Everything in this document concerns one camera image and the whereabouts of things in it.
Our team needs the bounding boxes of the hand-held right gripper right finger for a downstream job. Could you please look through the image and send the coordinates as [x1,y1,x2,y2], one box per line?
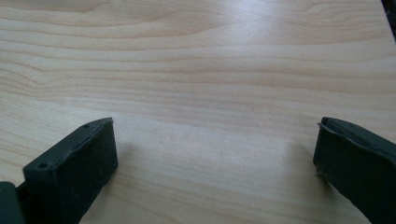
[312,116,396,224]

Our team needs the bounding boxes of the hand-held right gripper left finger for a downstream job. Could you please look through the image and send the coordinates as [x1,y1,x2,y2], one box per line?
[17,117,119,224]

